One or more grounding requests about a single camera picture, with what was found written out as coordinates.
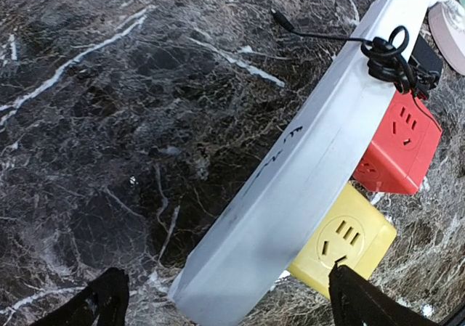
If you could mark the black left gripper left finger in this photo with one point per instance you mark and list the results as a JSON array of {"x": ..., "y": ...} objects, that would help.
[{"x": 104, "y": 301}]

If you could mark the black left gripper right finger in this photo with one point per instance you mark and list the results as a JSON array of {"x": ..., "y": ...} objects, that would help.
[{"x": 355, "y": 301}]

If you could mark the yellow cube socket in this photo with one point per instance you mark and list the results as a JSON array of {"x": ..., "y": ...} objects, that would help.
[{"x": 353, "y": 233}]

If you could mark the white multi-socket power strip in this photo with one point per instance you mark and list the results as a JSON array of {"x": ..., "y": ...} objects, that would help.
[{"x": 278, "y": 209}]

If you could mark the red cube socket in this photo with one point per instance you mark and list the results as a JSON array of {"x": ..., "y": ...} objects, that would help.
[{"x": 402, "y": 149}]

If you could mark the black power adapter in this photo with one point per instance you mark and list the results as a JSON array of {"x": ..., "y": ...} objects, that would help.
[{"x": 426, "y": 63}]

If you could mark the pink round socket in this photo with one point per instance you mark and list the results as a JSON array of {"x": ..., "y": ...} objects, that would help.
[{"x": 449, "y": 40}]

